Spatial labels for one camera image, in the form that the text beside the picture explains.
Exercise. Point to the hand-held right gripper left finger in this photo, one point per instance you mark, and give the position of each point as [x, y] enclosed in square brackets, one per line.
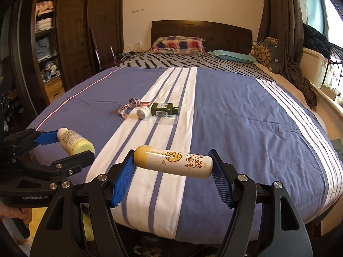
[123, 184]

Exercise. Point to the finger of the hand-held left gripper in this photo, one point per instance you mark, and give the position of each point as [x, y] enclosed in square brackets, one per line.
[77, 160]
[47, 138]

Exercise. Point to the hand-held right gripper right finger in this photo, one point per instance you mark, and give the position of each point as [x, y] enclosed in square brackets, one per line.
[222, 182]

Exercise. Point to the yellow lotion bottle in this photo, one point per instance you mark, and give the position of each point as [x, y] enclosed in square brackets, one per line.
[76, 143]

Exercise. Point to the white and yellow lip balm tube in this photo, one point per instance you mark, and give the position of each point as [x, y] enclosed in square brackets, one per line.
[171, 162]

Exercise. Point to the person's left hand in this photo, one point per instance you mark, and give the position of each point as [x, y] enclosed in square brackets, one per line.
[13, 212]

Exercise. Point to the blue striped blanket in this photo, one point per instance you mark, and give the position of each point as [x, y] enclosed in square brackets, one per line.
[241, 128]

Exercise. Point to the patterned slippers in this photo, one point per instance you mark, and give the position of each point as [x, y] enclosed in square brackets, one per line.
[146, 246]

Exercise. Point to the patterned clothes pile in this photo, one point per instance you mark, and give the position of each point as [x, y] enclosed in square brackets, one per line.
[51, 69]

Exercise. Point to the small white jar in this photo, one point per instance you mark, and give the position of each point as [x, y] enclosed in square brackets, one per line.
[142, 112]

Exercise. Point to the clear plastic box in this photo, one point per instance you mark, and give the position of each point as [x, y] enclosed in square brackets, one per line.
[164, 119]

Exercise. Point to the purple ribbon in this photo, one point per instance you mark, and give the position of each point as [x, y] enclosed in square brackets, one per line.
[134, 103]

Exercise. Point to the dark green bottle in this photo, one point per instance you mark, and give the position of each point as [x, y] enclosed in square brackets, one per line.
[163, 108]

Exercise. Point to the light blue folded clothes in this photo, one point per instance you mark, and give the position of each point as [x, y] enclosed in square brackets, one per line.
[45, 49]

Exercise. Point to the black chair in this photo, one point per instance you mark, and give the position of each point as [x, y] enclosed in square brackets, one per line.
[95, 50]

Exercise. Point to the dark wooden wardrobe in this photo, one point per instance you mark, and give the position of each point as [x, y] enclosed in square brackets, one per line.
[75, 40]

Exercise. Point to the white folded clothes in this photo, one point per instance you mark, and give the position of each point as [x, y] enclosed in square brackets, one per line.
[44, 24]

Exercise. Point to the dark green cloth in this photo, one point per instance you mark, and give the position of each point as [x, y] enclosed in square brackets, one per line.
[337, 150]

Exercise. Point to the teal pillow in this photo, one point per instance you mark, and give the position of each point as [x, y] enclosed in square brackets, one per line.
[233, 56]

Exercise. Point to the black and white striped sheet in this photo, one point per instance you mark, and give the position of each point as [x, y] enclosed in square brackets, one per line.
[174, 61]

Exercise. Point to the pink folded clothes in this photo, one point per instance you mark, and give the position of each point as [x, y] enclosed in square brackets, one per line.
[45, 8]

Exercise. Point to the patterned brown cushion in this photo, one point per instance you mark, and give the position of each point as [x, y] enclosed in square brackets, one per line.
[264, 53]

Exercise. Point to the plaid pillow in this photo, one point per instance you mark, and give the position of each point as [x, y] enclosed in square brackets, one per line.
[176, 45]

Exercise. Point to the white storage box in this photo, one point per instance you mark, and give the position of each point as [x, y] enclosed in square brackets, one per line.
[315, 67]

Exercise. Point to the dark wooden headboard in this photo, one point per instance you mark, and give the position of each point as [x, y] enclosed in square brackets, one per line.
[201, 29]

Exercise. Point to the black metal rack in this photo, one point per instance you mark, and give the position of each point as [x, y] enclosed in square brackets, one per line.
[336, 61]

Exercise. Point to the brown curtain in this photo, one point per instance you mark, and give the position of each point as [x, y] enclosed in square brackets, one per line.
[284, 26]

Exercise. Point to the black jacket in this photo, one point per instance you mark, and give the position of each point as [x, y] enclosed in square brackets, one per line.
[316, 38]

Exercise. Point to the window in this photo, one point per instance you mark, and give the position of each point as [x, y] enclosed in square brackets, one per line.
[319, 2]

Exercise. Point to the white wall socket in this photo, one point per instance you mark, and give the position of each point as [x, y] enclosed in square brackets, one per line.
[138, 46]

